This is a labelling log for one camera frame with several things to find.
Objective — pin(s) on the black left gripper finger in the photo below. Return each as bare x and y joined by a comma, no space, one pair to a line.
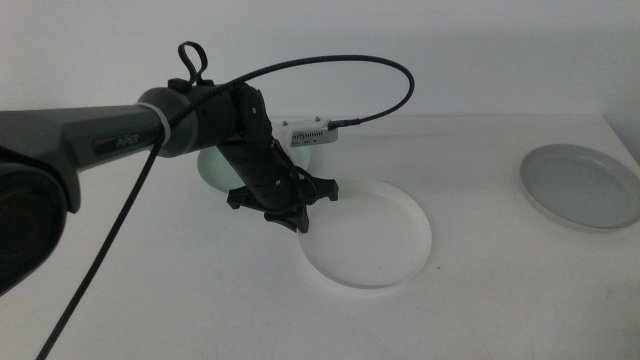
301,220
280,218

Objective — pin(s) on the mint green shallow bowl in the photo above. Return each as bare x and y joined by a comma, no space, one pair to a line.
215,172

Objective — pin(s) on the white shallow bowl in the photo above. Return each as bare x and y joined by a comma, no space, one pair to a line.
367,237

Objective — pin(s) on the grey shallow bowl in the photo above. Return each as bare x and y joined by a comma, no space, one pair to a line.
580,187

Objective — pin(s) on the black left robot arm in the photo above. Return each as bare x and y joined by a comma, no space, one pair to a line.
75,140

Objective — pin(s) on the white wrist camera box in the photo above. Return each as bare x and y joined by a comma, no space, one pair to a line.
307,134

